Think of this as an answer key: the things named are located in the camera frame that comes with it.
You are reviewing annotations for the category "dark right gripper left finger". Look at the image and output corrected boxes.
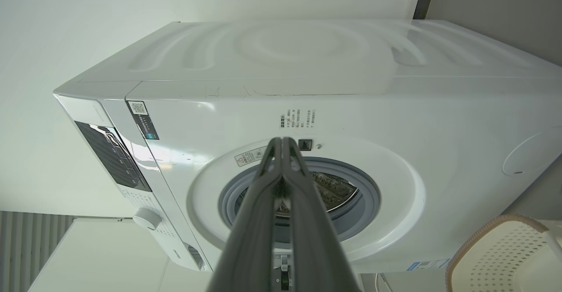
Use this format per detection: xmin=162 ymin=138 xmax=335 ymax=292
xmin=206 ymin=137 xmax=282 ymax=292

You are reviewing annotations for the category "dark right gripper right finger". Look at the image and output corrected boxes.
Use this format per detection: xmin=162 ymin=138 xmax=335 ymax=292
xmin=283 ymin=137 xmax=363 ymax=292

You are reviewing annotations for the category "stainless steel washing machine drum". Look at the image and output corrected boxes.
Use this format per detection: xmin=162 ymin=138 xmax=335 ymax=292
xmin=312 ymin=171 xmax=358 ymax=213

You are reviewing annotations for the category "white washing machine control knob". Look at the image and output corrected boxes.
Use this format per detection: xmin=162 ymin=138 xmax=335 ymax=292
xmin=133 ymin=208 xmax=162 ymax=231

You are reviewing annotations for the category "black washing machine display panel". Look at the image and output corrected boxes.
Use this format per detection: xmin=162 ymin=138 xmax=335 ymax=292
xmin=75 ymin=121 xmax=152 ymax=192

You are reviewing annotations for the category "cream perforated laundry basket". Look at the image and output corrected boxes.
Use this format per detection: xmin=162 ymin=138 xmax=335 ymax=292
xmin=445 ymin=214 xmax=562 ymax=292

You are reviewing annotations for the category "white round access cover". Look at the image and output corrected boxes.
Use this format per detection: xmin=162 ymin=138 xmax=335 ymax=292
xmin=503 ymin=126 xmax=562 ymax=177

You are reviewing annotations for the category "grey rubber door gasket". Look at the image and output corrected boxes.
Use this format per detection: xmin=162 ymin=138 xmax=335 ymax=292
xmin=218 ymin=157 xmax=381 ymax=244

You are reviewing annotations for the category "triangle warning sticker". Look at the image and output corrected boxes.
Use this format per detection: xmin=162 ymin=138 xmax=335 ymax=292
xmin=234 ymin=147 xmax=266 ymax=167

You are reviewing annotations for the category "blue energy label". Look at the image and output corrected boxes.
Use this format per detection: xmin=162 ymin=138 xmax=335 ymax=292
xmin=406 ymin=258 xmax=450 ymax=271

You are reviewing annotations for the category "printed text label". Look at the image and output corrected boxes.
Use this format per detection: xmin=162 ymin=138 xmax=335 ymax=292
xmin=280 ymin=109 xmax=317 ymax=129

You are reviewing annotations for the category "white cabinet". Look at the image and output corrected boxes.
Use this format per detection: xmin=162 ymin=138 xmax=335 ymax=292
xmin=26 ymin=219 xmax=212 ymax=292

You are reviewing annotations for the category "QR code sticker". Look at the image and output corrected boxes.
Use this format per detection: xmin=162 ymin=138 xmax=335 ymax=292
xmin=127 ymin=101 xmax=159 ymax=140

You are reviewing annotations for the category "white front-load washing machine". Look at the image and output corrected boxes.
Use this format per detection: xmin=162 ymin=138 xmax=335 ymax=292
xmin=53 ymin=19 xmax=562 ymax=275

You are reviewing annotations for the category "grey slatted panel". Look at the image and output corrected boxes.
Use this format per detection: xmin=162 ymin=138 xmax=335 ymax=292
xmin=0 ymin=211 xmax=76 ymax=292

